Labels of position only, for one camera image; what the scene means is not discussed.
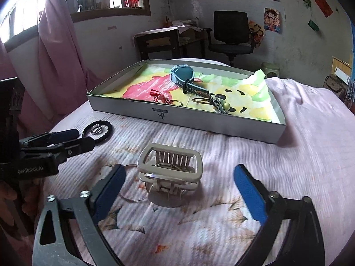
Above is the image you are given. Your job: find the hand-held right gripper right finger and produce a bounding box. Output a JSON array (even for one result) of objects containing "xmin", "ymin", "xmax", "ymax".
[{"xmin": 233, "ymin": 164, "xmax": 325, "ymax": 266}]

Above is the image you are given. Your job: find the black braided hair tie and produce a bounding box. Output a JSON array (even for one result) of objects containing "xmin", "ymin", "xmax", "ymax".
[{"xmin": 82, "ymin": 120, "xmax": 113, "ymax": 145}]

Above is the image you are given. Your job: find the pink curtain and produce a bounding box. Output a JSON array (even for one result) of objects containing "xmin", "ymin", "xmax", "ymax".
[{"xmin": 0, "ymin": 0, "xmax": 97, "ymax": 133}]

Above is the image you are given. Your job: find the key ring with charms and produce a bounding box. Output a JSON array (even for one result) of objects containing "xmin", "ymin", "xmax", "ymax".
[{"xmin": 191, "ymin": 92, "xmax": 232, "ymax": 115}]

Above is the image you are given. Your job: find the cartoon wall poster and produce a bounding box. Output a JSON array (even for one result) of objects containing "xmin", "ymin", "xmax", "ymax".
[{"xmin": 264, "ymin": 7, "xmax": 282, "ymax": 31}]

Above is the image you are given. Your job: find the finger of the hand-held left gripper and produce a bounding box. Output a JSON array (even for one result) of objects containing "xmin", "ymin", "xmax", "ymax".
[
  {"xmin": 19, "ymin": 129, "xmax": 79, "ymax": 146},
  {"xmin": 20, "ymin": 137, "xmax": 95, "ymax": 164}
]

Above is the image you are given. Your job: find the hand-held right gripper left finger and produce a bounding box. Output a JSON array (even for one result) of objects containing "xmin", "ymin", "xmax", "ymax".
[{"xmin": 32, "ymin": 164, "xmax": 126, "ymax": 266}]

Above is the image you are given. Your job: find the beige hair claw clip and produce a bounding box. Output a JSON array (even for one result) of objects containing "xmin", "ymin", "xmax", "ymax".
[{"xmin": 137, "ymin": 143, "xmax": 202, "ymax": 208}]

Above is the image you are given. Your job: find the blue smartwatch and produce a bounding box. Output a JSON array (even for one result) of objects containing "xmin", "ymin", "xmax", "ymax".
[{"xmin": 170, "ymin": 64, "xmax": 208, "ymax": 96}]

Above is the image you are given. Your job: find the red paper square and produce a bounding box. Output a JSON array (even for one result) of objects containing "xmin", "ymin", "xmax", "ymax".
[{"xmin": 315, "ymin": 0, "xmax": 333, "ymax": 17}]

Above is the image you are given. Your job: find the person's left hand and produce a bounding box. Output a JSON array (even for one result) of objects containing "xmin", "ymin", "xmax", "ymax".
[{"xmin": 0, "ymin": 182, "xmax": 18, "ymax": 200}]

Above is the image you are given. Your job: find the orange figures wall poster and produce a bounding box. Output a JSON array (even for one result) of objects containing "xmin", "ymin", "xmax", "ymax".
[{"xmin": 248, "ymin": 20, "xmax": 266, "ymax": 47}]

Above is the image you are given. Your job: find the stack of papers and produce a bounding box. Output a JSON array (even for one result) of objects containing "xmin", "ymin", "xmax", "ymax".
[{"xmin": 166, "ymin": 19, "xmax": 200, "ymax": 28}]

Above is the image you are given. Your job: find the plain metal key ring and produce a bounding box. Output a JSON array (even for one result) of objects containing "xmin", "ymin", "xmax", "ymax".
[{"xmin": 118, "ymin": 163, "xmax": 147, "ymax": 201}]

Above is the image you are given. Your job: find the red cord keychain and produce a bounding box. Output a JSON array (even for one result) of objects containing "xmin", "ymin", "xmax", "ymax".
[{"xmin": 150, "ymin": 89, "xmax": 183, "ymax": 107}]

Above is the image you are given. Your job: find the colourful paper lining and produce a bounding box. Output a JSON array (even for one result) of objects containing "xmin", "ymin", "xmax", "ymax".
[{"xmin": 104, "ymin": 62, "xmax": 280, "ymax": 122}]

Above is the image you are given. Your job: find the black office chair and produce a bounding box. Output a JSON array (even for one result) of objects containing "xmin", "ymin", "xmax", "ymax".
[{"xmin": 208, "ymin": 10, "xmax": 257, "ymax": 67}]

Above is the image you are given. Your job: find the grey shallow cardboard box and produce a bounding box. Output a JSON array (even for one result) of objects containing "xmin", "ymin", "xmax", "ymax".
[{"xmin": 87, "ymin": 59, "xmax": 286, "ymax": 145}]

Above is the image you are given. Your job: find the dark wooden desk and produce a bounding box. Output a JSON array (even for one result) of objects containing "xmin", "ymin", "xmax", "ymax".
[{"xmin": 134, "ymin": 26, "xmax": 213, "ymax": 61}]

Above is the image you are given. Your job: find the wooden cabinet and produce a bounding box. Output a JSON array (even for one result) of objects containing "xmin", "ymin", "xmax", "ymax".
[{"xmin": 331, "ymin": 57, "xmax": 353, "ymax": 85}]

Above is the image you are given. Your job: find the green stool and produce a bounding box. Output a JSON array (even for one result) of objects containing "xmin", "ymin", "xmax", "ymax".
[{"xmin": 261, "ymin": 62, "xmax": 280, "ymax": 78}]

